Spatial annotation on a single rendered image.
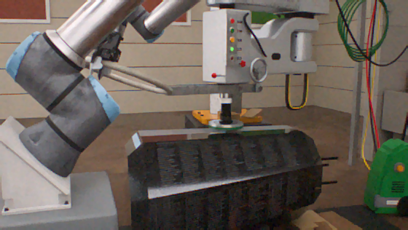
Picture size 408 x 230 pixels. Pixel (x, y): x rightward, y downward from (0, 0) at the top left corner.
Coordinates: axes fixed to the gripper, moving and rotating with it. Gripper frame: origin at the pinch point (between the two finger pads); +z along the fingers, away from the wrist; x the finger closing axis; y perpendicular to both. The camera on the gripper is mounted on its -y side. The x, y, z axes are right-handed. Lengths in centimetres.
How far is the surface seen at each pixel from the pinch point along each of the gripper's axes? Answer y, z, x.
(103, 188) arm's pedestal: 42, 38, -30
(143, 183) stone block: 21, 42, 38
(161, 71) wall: -304, -114, 581
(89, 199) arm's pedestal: 45, 41, -39
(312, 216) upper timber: 99, 37, 134
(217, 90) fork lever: 32, -18, 66
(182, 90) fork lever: 21, -10, 47
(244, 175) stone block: 62, 23, 68
